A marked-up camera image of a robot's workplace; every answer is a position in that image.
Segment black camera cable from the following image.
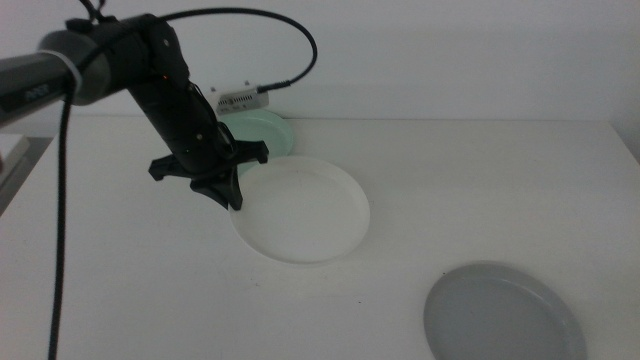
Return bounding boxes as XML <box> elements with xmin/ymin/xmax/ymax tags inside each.
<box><xmin>47</xmin><ymin>0</ymin><xmax>319</xmax><ymax>360</ymax></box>

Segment white shallow bowl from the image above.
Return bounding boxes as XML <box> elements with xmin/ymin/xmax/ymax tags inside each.
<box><xmin>228</xmin><ymin>154</ymin><xmax>372</xmax><ymax>265</ymax></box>

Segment pale green shallow bowl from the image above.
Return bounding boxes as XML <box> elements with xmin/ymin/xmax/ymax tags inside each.
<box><xmin>218</xmin><ymin>108</ymin><xmax>295</xmax><ymax>177</ymax></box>

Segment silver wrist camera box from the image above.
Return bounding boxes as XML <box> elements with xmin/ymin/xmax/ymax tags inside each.
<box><xmin>209</xmin><ymin>85</ymin><xmax>270</xmax><ymax>116</ymax></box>

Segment grey shallow bowl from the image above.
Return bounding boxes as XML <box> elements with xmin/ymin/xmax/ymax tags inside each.
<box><xmin>423</xmin><ymin>260</ymin><xmax>588</xmax><ymax>360</ymax></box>

